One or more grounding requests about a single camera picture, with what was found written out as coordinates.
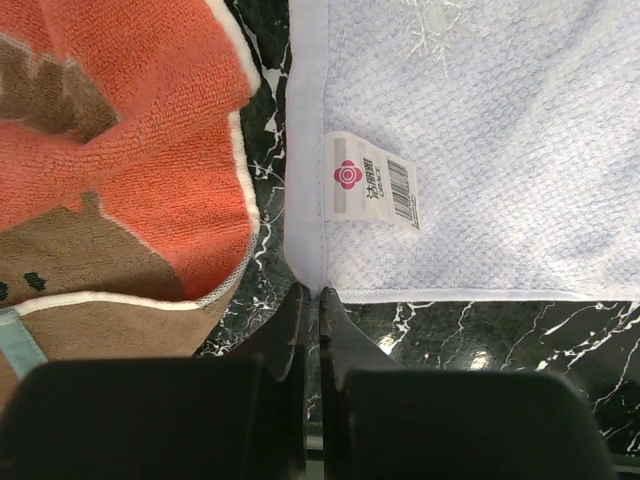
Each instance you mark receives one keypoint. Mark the white towel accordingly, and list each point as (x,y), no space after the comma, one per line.
(464,150)

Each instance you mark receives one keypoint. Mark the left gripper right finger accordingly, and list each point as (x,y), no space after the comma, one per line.
(385,421)

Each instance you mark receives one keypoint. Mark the orange brown towel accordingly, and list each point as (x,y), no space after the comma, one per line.
(128,213)

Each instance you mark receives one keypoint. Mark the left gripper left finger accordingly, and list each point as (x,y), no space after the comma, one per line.
(237,416)

